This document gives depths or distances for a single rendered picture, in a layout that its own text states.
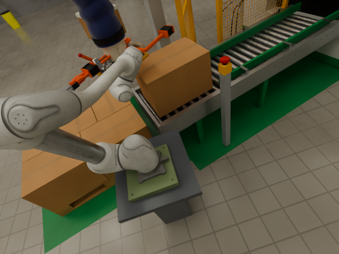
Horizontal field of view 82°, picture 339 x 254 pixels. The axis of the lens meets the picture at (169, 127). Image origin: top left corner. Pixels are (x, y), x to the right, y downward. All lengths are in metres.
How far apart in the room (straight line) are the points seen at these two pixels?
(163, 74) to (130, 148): 0.77
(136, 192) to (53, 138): 0.59
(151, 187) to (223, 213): 0.89
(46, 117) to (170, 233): 1.54
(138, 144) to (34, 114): 0.58
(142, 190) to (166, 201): 0.15
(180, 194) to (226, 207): 0.81
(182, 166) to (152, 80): 0.71
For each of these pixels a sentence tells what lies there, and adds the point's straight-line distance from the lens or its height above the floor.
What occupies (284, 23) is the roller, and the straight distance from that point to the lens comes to 3.01.
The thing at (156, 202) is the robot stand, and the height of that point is 0.75.
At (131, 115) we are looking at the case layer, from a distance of 1.97.
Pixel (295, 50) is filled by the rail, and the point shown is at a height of 0.58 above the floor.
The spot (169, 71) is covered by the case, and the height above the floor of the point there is 0.95.
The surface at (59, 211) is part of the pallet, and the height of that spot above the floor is 0.10.
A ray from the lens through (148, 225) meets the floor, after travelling 1.98.
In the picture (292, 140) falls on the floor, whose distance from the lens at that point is 2.32.
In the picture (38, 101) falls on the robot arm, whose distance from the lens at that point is 0.60.
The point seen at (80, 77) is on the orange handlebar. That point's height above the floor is 1.22.
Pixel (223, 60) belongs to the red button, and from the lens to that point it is 1.44.
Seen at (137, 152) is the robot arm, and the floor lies 1.02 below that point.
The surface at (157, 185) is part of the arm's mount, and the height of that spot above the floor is 0.79.
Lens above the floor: 1.82
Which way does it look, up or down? 48 degrees down
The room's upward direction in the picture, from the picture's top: 20 degrees counter-clockwise
